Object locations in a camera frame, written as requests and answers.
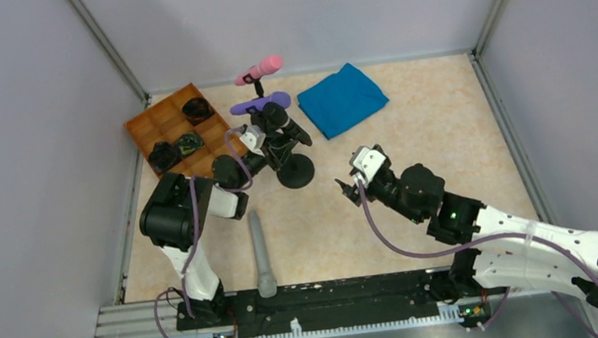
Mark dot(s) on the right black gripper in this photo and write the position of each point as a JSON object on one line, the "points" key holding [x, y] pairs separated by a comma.
{"points": [[360, 187]]}

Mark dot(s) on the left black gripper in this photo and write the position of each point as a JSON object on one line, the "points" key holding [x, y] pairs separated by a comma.
{"points": [[274, 143]]}

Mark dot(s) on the black mic stand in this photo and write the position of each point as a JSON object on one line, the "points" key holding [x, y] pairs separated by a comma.
{"points": [[258, 88], [257, 118], [298, 172]]}

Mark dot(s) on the purple microphone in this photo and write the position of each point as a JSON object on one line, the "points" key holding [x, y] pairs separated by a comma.
{"points": [[279, 97]]}

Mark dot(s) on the pink microphone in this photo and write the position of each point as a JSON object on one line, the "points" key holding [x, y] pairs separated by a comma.
{"points": [[267, 66]]}

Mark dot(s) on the silver microphone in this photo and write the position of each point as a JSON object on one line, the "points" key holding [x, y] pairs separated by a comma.
{"points": [[266, 281]]}

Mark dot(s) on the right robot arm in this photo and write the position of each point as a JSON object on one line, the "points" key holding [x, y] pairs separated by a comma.
{"points": [[491, 248]]}

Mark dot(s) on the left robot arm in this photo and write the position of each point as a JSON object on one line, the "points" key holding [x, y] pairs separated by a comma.
{"points": [[174, 216]]}

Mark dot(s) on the blue folded cloth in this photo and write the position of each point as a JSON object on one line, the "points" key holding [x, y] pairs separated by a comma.
{"points": [[341, 101]]}

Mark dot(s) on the black item in tray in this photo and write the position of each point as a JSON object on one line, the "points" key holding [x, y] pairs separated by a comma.
{"points": [[197, 110]]}

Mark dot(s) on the yellow-green bundle in tray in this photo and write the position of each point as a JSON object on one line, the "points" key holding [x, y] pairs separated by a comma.
{"points": [[188, 144]]}

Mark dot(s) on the orange compartment tray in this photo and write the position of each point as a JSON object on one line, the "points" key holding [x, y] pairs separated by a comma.
{"points": [[166, 122]]}

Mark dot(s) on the black bundle in tray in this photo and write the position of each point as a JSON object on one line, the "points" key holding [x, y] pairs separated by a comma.
{"points": [[163, 157]]}

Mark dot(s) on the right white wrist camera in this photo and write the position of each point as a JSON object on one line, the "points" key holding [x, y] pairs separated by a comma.
{"points": [[364, 168]]}

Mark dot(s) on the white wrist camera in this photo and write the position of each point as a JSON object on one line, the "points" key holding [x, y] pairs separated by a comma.
{"points": [[364, 168], [253, 137]]}

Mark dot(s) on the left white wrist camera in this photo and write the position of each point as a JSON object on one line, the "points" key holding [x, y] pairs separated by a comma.
{"points": [[253, 137]]}

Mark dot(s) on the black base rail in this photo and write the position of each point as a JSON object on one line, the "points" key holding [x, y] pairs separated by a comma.
{"points": [[329, 305]]}

